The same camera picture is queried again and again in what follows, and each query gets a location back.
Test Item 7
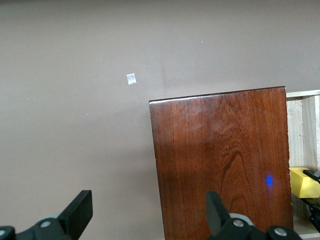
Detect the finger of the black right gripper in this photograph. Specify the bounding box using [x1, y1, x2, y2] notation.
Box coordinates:
[294, 197, 320, 223]
[302, 169, 320, 183]

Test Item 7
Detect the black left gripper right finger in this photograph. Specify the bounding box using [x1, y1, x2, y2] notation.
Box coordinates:
[204, 190, 268, 240]

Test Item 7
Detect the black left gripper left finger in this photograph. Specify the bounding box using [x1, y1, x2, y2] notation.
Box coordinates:
[16, 190, 93, 240]

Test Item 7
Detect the yellow cube block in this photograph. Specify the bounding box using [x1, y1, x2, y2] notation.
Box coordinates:
[289, 167, 320, 199]

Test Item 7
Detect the dark wooden drawer front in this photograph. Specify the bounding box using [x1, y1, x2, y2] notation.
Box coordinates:
[148, 86, 295, 240]

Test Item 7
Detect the small clear tape piece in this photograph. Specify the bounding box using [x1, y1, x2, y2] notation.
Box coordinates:
[126, 72, 138, 86]

